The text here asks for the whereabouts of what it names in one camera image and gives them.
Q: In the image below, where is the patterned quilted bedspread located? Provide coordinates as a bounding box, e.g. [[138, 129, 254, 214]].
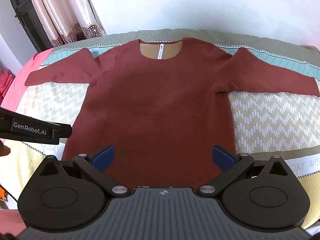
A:
[[0, 29, 320, 230]]

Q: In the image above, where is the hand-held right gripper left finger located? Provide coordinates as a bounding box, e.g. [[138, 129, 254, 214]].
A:
[[35, 144, 131, 197]]

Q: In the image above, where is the pink bed sheet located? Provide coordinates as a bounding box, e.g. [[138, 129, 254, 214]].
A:
[[0, 47, 54, 107]]

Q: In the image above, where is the black cable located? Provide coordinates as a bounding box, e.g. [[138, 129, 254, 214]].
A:
[[0, 182, 18, 203]]

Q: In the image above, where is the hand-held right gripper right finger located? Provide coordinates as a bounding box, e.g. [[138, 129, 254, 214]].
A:
[[197, 144, 294, 197]]

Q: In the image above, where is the person's left hand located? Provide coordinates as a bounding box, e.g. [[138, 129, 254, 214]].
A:
[[0, 141, 12, 157]]

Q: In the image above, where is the dark red sweater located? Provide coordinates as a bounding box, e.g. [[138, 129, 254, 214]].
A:
[[25, 37, 318, 191]]

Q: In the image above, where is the dark window frame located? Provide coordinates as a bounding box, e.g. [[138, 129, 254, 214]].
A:
[[5, 0, 54, 53]]

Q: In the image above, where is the red cloth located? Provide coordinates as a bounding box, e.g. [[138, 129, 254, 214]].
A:
[[0, 69, 13, 98]]

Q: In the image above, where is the pink embroidered curtain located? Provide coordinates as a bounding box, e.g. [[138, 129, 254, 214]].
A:
[[25, 0, 107, 47]]

